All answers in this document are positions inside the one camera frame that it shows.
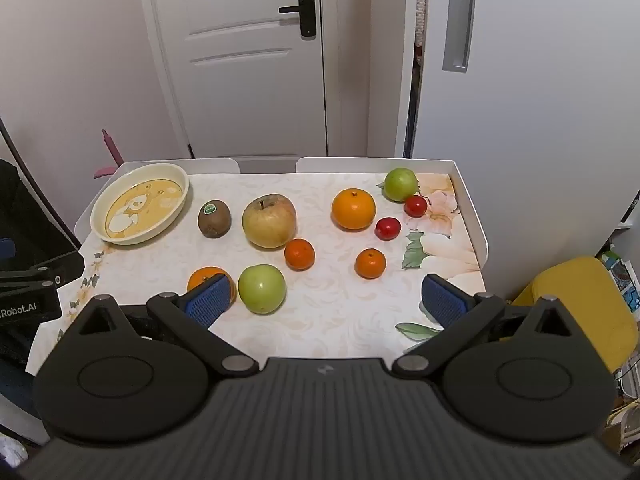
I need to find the grey recessed door handle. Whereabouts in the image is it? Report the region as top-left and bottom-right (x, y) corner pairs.
(442, 0), (477, 72)

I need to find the black door lock handle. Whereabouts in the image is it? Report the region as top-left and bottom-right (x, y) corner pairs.
(278, 0), (317, 38)

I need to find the cream bowl with duck print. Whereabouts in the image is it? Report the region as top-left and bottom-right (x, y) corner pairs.
(90, 162), (191, 246)

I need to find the orange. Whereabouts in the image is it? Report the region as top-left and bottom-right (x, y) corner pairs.
(331, 188), (377, 232)
(187, 266), (237, 306)

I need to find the white rimmed table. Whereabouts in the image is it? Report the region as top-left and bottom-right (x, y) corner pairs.
(25, 156), (490, 376)

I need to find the yellow apple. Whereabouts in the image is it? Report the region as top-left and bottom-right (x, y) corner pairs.
(242, 193), (298, 249)

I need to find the white sliding door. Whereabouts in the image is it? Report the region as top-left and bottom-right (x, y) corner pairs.
(395, 0), (640, 306)

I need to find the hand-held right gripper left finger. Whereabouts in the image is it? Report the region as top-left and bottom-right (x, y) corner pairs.
(60, 274), (260, 378)

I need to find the green apple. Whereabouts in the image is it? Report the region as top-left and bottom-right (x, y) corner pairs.
(238, 264), (287, 315)
(383, 167), (419, 203)

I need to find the beige lace curtain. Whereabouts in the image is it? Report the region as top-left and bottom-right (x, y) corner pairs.
(413, 0), (429, 48)

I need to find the colourful printed box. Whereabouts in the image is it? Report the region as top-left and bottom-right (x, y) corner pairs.
(597, 250), (640, 318)

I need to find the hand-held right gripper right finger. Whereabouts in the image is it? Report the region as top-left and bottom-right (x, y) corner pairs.
(392, 274), (576, 378)

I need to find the small tangerine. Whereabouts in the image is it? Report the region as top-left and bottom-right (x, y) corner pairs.
(355, 248), (387, 280)
(284, 238), (316, 271)

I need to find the yellow chair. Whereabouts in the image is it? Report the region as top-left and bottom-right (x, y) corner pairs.
(510, 256), (640, 373)

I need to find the pink plastic stick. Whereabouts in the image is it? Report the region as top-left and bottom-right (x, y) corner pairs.
(92, 129), (123, 178)

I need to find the brown kiwi with green sticker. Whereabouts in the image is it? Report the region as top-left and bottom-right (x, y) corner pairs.
(197, 200), (232, 238)

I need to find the white panel door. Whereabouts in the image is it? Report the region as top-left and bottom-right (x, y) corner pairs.
(137, 0), (333, 158)

